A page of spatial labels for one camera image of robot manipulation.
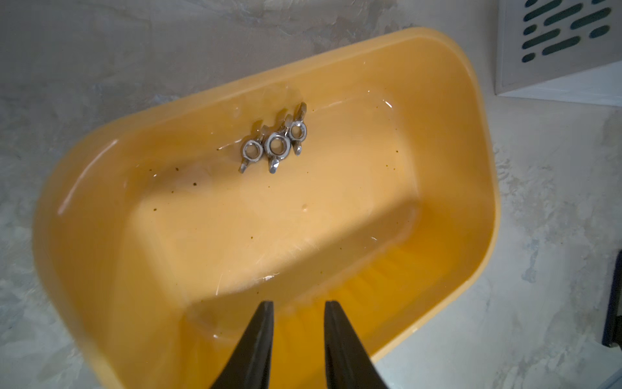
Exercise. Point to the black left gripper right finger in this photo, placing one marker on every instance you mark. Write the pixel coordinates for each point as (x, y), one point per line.
(346, 361)

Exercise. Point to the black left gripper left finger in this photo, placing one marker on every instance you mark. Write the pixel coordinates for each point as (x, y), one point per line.
(250, 364)

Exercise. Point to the yellow plastic storage box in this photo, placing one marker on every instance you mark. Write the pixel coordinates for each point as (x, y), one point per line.
(156, 251)

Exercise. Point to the silver wing nut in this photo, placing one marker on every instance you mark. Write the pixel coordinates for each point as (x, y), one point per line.
(278, 145)
(298, 130)
(251, 152)

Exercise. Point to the white file organizer box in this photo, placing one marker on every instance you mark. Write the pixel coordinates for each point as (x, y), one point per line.
(559, 50)

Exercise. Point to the black stapler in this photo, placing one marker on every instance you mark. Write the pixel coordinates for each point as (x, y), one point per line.
(612, 327)

